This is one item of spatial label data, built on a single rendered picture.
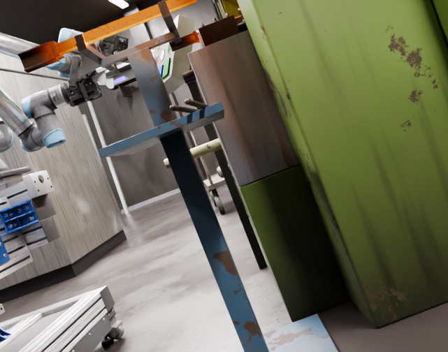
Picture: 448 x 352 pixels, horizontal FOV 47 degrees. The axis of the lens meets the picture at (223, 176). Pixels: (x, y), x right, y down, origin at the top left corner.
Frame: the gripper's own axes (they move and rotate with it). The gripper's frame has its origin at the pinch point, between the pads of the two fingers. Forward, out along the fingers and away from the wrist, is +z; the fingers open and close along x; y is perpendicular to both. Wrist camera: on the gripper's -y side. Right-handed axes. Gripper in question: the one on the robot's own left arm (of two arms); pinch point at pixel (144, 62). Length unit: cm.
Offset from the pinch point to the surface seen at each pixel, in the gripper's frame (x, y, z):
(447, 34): -116, -16, 51
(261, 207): -66, -62, 28
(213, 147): -11.0, -33.0, 31.6
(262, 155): -68, -46, 26
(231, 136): -65, -41, 16
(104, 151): -93, -58, -27
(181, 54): -6.9, 5.2, 13.9
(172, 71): -6.9, -3.3, 11.2
